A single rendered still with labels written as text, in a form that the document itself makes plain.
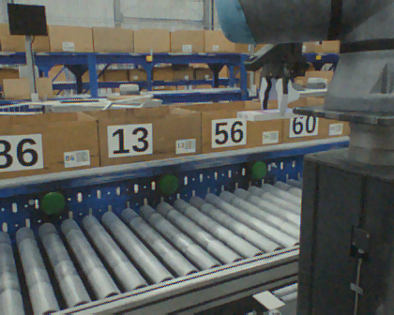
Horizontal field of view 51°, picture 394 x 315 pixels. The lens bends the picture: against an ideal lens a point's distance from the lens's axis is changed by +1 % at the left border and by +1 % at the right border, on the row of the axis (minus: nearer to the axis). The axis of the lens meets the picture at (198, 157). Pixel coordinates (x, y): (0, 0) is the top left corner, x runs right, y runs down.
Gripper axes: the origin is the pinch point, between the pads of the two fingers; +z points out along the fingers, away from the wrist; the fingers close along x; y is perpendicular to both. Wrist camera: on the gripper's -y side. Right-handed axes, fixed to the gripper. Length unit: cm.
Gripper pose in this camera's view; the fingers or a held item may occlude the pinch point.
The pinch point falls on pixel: (271, 110)
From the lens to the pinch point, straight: 108.1
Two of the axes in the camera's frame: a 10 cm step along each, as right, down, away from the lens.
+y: 8.9, -0.7, 4.4
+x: -4.5, -1.9, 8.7
